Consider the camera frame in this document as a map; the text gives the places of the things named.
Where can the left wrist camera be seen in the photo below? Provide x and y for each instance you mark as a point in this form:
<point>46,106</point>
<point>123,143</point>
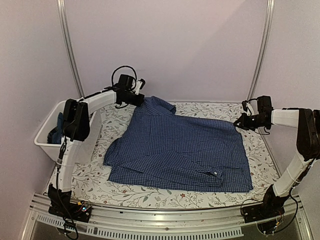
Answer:
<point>127,82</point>

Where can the blue plaid button shirt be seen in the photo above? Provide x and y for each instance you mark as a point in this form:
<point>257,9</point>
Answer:
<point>161,149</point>

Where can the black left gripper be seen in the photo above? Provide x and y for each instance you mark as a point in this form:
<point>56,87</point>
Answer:
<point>139,101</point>

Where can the left aluminium frame post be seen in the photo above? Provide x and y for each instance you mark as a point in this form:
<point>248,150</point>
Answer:
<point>61,7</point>

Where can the aluminium frame post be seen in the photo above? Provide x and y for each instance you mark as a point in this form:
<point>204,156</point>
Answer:
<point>61,7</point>
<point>263,47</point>

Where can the white plastic laundry bin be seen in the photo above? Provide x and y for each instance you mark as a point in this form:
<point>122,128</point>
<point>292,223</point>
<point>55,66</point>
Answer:
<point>86,150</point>

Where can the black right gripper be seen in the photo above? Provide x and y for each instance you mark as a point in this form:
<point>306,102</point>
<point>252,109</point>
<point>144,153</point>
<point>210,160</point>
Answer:
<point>244,124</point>

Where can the aluminium front rail base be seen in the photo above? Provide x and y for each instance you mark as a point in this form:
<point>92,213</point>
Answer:
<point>126,223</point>

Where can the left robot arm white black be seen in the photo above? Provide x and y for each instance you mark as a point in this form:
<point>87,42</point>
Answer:
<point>76,129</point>

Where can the teal blue garment in bin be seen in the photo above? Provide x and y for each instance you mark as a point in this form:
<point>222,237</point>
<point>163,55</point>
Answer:
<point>55,135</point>

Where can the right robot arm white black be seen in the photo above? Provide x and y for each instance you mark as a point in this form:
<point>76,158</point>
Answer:
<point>306,151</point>

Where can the right aluminium frame post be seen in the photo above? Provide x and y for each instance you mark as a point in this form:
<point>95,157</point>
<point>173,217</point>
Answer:
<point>263,47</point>

